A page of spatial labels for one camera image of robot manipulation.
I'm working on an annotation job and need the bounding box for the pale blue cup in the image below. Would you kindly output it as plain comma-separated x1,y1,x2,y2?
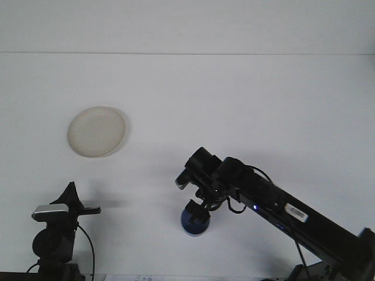
180,203,210,237

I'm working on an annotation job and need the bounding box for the pale round plate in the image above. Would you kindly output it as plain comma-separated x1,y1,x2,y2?
67,105,129,159

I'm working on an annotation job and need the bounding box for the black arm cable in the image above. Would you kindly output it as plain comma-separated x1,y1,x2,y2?
225,165,310,275
76,224,96,277

